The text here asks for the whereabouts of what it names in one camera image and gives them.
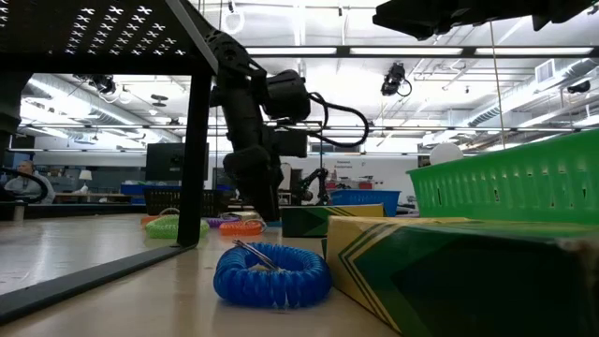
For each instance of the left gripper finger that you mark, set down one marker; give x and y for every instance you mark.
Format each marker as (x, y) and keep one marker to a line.
(264, 201)

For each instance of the black background robot arm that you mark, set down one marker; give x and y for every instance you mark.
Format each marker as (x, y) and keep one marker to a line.
(311, 185)

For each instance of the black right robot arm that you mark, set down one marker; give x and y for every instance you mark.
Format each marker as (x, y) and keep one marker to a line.
(538, 11)

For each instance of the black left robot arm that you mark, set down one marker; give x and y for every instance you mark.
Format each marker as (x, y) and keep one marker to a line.
(243, 117)

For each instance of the black perforated metal shelf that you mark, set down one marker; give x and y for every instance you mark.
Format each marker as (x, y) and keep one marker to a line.
(194, 164)

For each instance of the black monitor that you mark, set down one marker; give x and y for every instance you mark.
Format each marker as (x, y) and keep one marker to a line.
(164, 161)

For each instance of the red background bins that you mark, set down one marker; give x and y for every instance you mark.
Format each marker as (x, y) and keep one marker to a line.
(355, 185)

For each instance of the black plastic basket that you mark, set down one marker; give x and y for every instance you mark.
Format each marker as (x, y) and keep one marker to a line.
(164, 201)

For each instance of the blue plastic basket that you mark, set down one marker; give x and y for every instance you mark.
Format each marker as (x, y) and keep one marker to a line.
(369, 199)

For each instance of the orange rubber band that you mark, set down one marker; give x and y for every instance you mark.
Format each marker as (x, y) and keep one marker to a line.
(147, 219)

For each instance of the white light bulb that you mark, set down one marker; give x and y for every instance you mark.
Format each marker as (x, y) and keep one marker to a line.
(446, 153)

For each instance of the small background table lamp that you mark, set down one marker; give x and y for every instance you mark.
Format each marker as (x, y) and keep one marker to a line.
(85, 175)

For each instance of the black ceiling fixture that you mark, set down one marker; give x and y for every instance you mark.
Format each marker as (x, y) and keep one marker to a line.
(579, 86)

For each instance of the green plastic basket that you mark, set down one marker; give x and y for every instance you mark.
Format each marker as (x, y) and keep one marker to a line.
(505, 187)

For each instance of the yellow Crayola 24 crayon box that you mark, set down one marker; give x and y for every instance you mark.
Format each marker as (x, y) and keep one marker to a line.
(444, 281)

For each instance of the person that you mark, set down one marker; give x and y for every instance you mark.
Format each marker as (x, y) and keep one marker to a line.
(28, 187)

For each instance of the black overhead camera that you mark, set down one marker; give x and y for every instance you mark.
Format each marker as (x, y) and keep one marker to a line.
(393, 79)

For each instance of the black ceiling camera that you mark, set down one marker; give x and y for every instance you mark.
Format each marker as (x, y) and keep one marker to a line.
(100, 84)

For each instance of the white cylinder post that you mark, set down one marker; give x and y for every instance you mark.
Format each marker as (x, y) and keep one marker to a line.
(18, 213)

